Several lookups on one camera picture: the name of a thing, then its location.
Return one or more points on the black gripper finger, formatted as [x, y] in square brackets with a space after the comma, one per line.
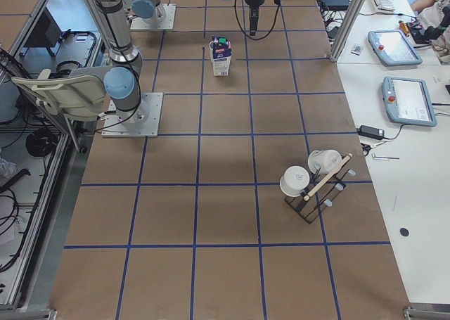
[253, 21]

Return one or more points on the blue white milk carton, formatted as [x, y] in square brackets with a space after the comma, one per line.
[221, 56]

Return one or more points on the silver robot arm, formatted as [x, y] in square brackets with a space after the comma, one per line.
[117, 19]

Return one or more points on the white cup on rack right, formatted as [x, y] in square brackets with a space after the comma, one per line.
[322, 162]

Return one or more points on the white cup on rack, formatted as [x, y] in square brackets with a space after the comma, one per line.
[294, 181]
[322, 162]

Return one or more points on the white cup on rack left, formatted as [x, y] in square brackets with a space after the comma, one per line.
[294, 181]

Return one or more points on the black box on desk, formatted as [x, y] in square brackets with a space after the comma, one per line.
[335, 5]

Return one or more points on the small card on desk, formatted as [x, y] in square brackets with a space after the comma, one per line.
[356, 49]

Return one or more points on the upper teach pendant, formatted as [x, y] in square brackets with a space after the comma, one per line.
[393, 48]

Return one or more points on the teach pendant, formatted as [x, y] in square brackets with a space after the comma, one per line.
[407, 101]
[393, 48]

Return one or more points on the black power adapter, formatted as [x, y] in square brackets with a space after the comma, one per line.
[371, 132]

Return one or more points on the black scissors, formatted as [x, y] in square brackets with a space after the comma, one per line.
[367, 147]

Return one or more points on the lower teach pendant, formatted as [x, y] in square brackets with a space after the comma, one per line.
[407, 101]

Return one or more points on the metal hex key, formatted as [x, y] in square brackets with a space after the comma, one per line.
[384, 158]

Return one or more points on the beige plastic chair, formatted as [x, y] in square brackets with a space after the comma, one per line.
[79, 96]

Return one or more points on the black round sticker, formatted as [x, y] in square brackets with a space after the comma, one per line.
[404, 232]

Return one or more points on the aluminium frame post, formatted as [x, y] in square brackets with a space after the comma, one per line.
[345, 29]

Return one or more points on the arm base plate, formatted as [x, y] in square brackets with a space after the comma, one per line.
[144, 122]
[150, 17]

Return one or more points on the black wire cup rack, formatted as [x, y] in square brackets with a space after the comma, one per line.
[322, 190]

